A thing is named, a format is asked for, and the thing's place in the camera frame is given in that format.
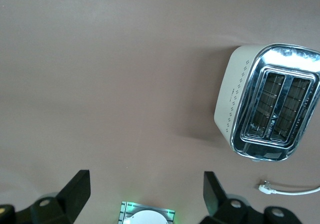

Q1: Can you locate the white toaster power cable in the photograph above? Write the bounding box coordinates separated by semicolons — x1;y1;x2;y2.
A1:
255;180;320;198

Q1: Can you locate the cream and chrome toaster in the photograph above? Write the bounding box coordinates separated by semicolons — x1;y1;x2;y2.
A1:
214;43;320;163

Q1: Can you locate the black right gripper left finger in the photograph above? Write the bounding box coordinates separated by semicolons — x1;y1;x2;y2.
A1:
29;170;91;224

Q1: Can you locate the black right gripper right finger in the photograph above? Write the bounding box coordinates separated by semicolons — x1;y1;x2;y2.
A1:
202;171;266;224

